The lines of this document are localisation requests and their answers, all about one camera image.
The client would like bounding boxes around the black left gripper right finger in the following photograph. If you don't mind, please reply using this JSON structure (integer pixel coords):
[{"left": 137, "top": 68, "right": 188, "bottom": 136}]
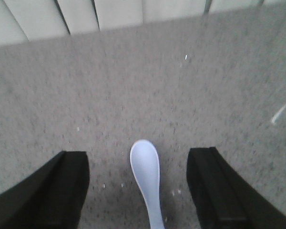
[{"left": 186, "top": 147, "right": 286, "bottom": 229}]

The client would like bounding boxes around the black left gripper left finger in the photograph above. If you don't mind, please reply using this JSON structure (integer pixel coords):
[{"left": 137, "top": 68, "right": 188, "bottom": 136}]
[{"left": 0, "top": 151, "right": 90, "bottom": 229}]

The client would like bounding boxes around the light blue plastic spoon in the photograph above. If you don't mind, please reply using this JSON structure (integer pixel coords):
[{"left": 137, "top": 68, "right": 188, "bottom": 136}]
[{"left": 130, "top": 139, "right": 164, "bottom": 229}]

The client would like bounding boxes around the grey pleated curtain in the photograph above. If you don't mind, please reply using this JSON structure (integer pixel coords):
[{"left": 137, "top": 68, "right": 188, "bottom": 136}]
[{"left": 0, "top": 0, "right": 276, "bottom": 46}]

